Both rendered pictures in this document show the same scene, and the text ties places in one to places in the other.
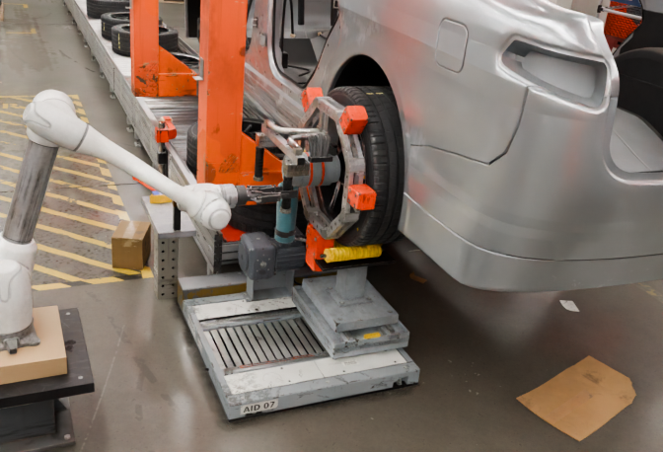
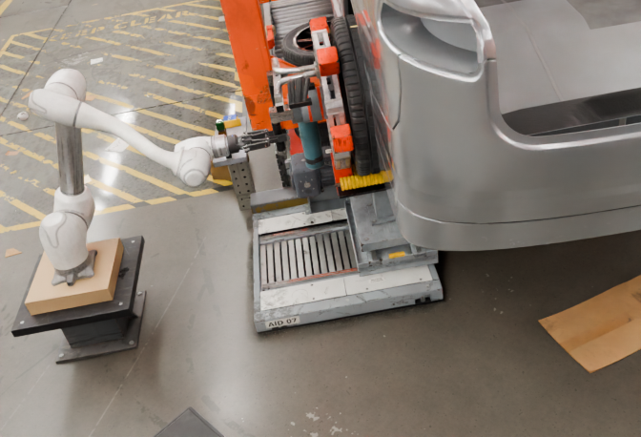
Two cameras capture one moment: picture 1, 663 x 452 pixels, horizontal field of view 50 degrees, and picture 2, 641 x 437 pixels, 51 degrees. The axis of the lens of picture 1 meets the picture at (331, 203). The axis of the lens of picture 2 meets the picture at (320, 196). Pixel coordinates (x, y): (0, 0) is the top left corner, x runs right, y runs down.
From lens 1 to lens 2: 1.12 m
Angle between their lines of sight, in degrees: 26
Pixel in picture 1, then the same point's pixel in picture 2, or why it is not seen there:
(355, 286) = (386, 205)
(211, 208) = (184, 169)
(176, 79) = not seen: outside the picture
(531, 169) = (420, 139)
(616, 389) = not seen: outside the picture
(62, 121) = (54, 106)
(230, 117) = (256, 52)
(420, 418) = (431, 338)
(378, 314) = not seen: hidden behind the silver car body
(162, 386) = (217, 297)
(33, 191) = (68, 156)
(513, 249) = (430, 213)
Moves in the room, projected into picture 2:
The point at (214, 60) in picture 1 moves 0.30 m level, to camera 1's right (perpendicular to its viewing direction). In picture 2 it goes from (226, 3) to (288, 1)
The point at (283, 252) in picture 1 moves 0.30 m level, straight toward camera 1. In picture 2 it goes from (326, 171) to (309, 208)
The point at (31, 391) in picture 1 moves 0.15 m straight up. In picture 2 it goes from (82, 315) to (69, 289)
